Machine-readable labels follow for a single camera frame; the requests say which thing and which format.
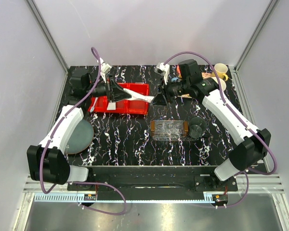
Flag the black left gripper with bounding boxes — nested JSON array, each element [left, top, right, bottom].
[[86, 74, 131, 103]]

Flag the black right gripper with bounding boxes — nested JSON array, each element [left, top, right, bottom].
[[150, 76, 190, 107]]

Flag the white toothpaste tube red cap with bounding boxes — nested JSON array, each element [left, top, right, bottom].
[[123, 88, 154, 103]]

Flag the dark grey mug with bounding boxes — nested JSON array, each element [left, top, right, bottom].
[[188, 117, 207, 139]]

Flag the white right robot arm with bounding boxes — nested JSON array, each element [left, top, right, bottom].
[[151, 59, 271, 191]]

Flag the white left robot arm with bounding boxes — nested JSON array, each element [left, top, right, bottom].
[[26, 69, 137, 190]]

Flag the white toothpaste tube dark cap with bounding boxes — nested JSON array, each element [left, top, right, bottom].
[[107, 102, 117, 111]]

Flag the red bin with toothpaste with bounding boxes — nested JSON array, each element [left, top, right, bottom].
[[107, 83, 129, 113]]

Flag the white toothbrush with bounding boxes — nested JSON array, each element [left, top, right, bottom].
[[90, 101, 96, 113]]

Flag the red bin with mug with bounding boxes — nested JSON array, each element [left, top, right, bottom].
[[127, 83, 149, 115]]

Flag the blue floral mug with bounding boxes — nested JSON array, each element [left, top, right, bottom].
[[171, 77, 180, 82]]

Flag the red patterned bowl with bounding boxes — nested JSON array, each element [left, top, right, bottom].
[[176, 65, 181, 75]]

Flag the floral placemat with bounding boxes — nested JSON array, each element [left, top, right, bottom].
[[180, 72, 212, 99]]

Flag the blue-grey ceramic plate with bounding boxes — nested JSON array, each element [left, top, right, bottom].
[[65, 119, 94, 154]]

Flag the white cup on saucer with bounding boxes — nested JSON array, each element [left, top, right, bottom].
[[211, 77, 226, 91]]

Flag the yellow mug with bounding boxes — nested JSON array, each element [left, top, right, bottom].
[[214, 63, 228, 81]]

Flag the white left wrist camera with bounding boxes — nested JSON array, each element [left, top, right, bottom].
[[100, 58, 112, 75]]

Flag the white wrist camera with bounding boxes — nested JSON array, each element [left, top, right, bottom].
[[100, 58, 112, 75], [155, 63, 170, 85]]

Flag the clear glass tray wooden handles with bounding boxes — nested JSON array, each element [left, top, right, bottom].
[[150, 120, 197, 141]]

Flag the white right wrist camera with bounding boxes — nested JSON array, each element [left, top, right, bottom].
[[155, 63, 170, 85]]

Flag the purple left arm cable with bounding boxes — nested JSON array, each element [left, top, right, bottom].
[[39, 47, 127, 214]]

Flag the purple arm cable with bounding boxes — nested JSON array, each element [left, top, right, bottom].
[[39, 47, 127, 214], [164, 51, 278, 208]]

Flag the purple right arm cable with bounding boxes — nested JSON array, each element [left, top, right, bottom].
[[164, 51, 278, 208]]

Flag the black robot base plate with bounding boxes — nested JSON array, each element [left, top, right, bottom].
[[67, 175, 238, 193]]

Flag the aluminium frame rail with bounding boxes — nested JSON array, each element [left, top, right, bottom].
[[23, 174, 284, 204]]

